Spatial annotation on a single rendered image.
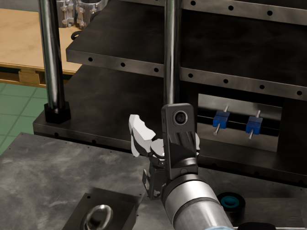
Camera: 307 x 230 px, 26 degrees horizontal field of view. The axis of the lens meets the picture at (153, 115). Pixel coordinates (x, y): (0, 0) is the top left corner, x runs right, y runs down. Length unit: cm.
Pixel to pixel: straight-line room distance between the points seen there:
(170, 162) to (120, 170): 109
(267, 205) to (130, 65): 69
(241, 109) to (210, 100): 10
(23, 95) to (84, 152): 190
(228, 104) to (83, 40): 54
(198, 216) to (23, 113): 300
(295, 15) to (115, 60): 61
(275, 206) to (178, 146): 84
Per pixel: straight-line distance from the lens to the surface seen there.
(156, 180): 103
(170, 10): 199
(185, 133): 99
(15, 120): 381
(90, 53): 222
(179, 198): 94
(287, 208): 180
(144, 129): 108
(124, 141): 223
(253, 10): 198
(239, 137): 220
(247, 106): 213
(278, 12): 197
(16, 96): 403
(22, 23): 458
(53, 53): 220
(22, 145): 222
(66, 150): 217
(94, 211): 184
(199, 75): 212
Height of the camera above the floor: 208
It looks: 33 degrees down
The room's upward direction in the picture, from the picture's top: straight up
